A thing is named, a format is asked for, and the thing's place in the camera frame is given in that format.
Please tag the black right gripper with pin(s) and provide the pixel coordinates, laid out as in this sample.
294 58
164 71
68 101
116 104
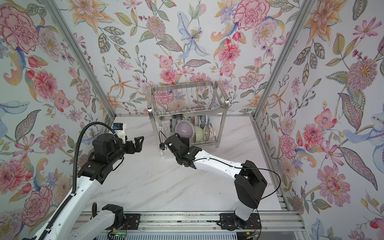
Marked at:
186 142

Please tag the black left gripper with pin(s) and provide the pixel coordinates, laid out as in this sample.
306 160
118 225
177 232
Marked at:
138 146

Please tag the lilac plain bowl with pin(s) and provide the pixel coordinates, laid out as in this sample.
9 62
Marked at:
185 129

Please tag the light green bowl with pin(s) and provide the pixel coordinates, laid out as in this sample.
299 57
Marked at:
199 134

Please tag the brown white patterned bowl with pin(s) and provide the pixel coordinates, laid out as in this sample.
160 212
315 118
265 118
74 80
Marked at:
209 133

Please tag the blue floral bowl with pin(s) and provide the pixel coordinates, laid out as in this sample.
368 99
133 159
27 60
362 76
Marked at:
204 120

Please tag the purple ribbed bowl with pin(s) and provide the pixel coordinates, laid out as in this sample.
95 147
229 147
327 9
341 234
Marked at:
195 120

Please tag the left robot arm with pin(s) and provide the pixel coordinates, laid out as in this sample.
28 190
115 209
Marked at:
89 178

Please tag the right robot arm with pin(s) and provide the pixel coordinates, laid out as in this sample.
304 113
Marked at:
249 182

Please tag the steel two-tier dish rack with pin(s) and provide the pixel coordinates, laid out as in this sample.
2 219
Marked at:
185 100

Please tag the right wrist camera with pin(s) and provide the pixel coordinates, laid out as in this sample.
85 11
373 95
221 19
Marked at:
162 148

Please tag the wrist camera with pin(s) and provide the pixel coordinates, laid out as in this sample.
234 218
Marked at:
120 129
162 148

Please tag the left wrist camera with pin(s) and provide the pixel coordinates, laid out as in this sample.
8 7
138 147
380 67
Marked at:
120 129

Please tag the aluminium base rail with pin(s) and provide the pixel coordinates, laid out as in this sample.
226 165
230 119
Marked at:
274 221

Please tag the left aluminium corner post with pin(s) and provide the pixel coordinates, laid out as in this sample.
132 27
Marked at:
68 36

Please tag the aluminium corner post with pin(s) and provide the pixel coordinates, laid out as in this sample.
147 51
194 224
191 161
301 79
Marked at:
68 36
303 13

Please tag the right aluminium corner post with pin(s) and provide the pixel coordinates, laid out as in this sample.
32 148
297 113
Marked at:
303 13

